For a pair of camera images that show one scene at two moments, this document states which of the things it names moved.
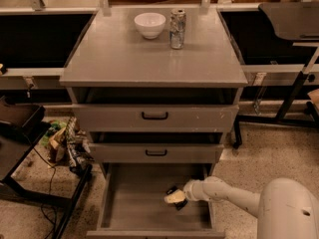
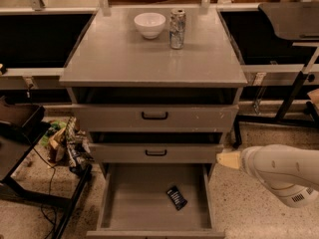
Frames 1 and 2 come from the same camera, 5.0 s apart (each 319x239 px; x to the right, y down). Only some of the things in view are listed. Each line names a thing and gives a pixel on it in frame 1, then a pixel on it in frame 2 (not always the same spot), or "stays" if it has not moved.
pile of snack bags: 68,144 stays
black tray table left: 23,123 stays
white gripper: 191,189 → 246,161
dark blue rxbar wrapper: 178,205 stays
